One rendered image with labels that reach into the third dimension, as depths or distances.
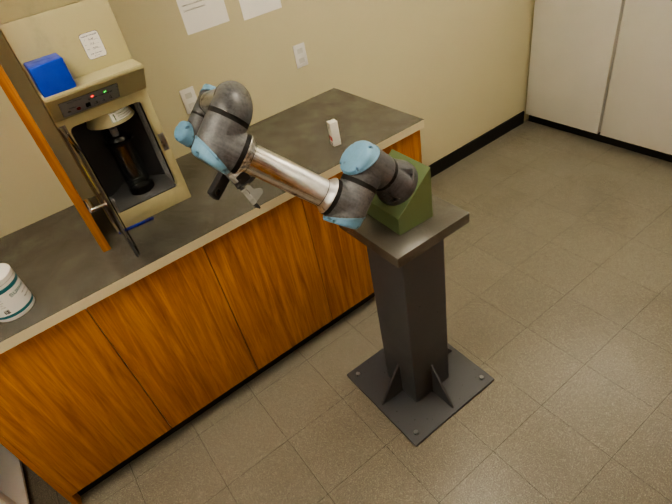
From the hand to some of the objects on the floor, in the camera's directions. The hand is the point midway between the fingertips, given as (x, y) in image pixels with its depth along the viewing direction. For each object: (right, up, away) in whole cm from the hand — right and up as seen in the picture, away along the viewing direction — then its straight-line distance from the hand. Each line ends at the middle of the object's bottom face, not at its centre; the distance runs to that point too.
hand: (248, 197), depth 156 cm
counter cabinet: (-18, -62, +109) cm, 127 cm away
